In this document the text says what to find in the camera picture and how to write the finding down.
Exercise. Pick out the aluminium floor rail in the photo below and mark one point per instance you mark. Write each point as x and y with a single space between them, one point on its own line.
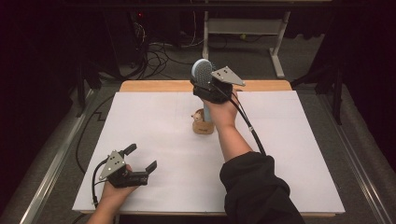
358 168
56 161

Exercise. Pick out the white metal stand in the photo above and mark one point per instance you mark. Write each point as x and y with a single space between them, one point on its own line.
243 26

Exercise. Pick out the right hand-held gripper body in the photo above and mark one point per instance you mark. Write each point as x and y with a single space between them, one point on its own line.
218 93

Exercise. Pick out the round wooden cup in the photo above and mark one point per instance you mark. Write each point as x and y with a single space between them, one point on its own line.
202 127

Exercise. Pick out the black stand leg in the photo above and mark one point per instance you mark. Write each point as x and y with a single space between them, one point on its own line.
81 90
337 93

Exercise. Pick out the small yellow ball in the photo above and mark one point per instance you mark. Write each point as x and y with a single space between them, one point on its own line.
243 36

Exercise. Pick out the person's right hand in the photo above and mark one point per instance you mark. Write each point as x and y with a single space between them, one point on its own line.
222 113

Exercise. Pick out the black computer tower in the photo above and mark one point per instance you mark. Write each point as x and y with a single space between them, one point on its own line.
124 37

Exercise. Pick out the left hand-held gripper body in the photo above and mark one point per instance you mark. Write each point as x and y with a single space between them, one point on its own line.
120 177

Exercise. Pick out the person's left hand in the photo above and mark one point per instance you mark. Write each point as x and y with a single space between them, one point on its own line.
112 194

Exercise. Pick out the light blue hairbrush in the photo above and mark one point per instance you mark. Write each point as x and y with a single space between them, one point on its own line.
202 71

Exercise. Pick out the white board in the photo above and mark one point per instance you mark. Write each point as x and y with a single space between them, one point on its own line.
168 149

